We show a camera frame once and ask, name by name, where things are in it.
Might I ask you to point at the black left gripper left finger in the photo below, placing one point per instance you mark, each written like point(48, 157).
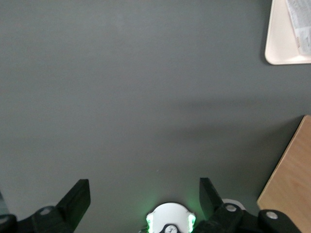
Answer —
point(70, 208)

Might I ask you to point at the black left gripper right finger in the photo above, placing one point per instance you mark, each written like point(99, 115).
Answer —
point(216, 211)

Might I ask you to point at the red cookie box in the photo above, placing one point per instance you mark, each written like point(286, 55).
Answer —
point(301, 26)

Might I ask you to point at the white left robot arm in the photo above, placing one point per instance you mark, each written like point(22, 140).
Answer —
point(170, 214)

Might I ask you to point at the white rectangular tray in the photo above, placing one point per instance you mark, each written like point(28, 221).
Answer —
point(279, 43)

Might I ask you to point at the wooden drawer cabinet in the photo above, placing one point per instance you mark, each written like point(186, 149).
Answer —
point(289, 174)

